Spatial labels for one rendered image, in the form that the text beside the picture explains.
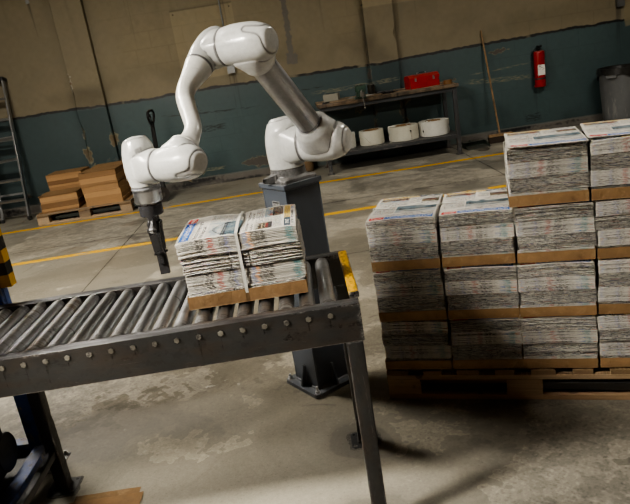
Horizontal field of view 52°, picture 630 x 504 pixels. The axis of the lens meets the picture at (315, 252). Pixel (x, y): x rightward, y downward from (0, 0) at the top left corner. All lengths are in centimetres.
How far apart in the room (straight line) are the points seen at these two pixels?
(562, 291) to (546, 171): 48
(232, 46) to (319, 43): 684
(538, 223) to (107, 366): 163
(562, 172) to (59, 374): 186
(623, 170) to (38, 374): 208
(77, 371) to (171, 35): 750
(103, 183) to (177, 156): 654
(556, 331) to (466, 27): 705
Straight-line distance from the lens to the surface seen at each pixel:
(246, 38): 227
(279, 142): 277
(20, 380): 213
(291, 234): 196
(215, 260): 200
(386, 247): 267
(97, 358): 202
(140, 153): 205
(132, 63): 933
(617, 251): 267
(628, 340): 281
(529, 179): 256
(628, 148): 258
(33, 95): 974
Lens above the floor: 150
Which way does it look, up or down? 17 degrees down
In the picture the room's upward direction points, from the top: 9 degrees counter-clockwise
